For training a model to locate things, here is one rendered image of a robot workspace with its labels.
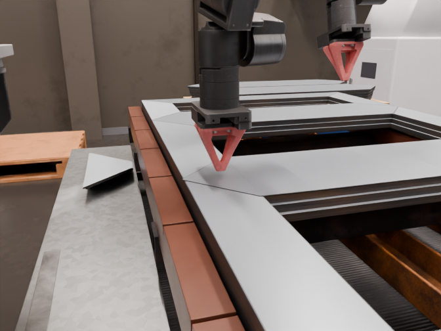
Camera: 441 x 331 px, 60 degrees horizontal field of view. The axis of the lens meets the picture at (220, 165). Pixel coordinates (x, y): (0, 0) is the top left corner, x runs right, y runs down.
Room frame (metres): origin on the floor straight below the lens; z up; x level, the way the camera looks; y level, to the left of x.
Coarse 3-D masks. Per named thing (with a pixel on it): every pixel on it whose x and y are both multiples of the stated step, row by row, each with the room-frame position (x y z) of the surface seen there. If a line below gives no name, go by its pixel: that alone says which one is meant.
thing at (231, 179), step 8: (208, 168) 0.58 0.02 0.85; (232, 168) 0.58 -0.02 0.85; (208, 176) 0.55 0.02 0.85; (216, 176) 0.55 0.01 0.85; (224, 176) 0.55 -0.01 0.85; (232, 176) 0.55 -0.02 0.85; (240, 176) 0.55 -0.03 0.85; (208, 184) 0.51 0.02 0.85; (216, 184) 0.51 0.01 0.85; (224, 184) 0.51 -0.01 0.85; (232, 184) 0.51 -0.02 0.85; (240, 184) 0.51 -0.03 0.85; (248, 184) 0.51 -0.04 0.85; (248, 192) 0.48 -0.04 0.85; (256, 192) 0.48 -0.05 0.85
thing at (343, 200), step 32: (256, 128) 0.94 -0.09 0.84; (288, 128) 0.96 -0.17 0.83; (320, 128) 0.98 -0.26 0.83; (352, 128) 1.00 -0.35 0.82; (416, 128) 0.95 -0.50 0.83; (320, 192) 0.50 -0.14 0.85; (352, 192) 0.51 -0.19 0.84; (384, 192) 0.52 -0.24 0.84; (416, 192) 0.53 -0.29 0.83; (256, 320) 0.24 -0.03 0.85
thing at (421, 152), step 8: (384, 144) 0.73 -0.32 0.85; (392, 144) 0.73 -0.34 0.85; (400, 144) 0.73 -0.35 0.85; (408, 144) 0.73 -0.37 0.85; (416, 144) 0.73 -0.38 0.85; (424, 144) 0.73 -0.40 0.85; (408, 152) 0.67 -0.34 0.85; (416, 152) 0.67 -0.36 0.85; (424, 152) 0.67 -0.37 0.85; (432, 152) 0.67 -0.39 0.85; (440, 152) 0.67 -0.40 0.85; (424, 160) 0.63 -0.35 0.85; (432, 160) 0.63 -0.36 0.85; (440, 160) 0.63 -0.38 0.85
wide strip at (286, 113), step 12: (252, 108) 1.13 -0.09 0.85; (264, 108) 1.13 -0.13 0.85; (276, 108) 1.13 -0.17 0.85; (288, 108) 1.13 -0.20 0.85; (300, 108) 1.13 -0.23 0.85; (312, 108) 1.13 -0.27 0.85; (324, 108) 1.13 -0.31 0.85; (336, 108) 1.13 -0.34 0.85; (348, 108) 1.13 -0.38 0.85; (360, 108) 1.13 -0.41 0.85; (372, 108) 1.13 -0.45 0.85; (384, 108) 1.13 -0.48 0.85; (396, 108) 1.13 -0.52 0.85; (156, 120) 0.96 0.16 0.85; (168, 120) 0.96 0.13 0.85; (180, 120) 0.96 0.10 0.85; (192, 120) 0.96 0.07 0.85; (252, 120) 0.96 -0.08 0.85; (264, 120) 0.96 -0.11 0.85; (276, 120) 0.96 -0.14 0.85
